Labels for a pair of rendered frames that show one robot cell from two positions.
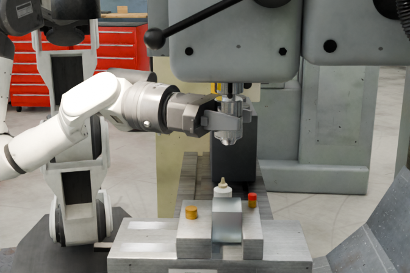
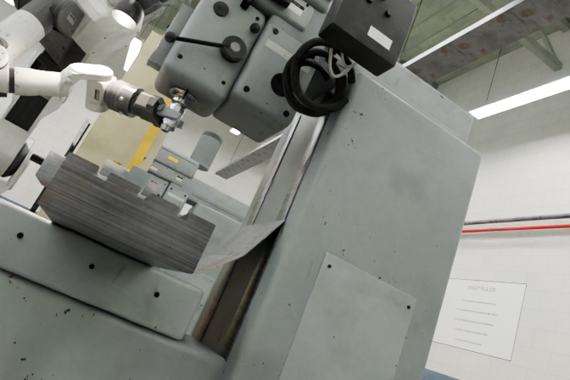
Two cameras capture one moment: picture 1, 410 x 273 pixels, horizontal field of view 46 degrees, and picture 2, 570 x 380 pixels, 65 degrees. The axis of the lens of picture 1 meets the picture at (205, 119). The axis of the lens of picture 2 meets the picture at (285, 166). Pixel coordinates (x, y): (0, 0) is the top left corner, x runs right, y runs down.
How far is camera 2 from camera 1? 0.78 m
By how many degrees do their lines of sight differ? 40
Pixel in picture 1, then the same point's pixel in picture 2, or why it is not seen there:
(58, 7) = (122, 5)
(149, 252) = not seen: hidden behind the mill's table
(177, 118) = (143, 100)
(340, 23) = (254, 82)
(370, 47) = (263, 100)
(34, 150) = (32, 78)
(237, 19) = (209, 57)
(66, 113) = (72, 69)
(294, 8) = (237, 69)
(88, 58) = (54, 102)
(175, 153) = not seen: hidden behind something
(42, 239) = not seen: outside the picture
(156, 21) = (163, 47)
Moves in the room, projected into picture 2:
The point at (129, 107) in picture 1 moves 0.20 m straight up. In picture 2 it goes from (114, 86) to (150, 30)
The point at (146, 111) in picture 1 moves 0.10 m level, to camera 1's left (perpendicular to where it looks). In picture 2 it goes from (125, 91) to (91, 70)
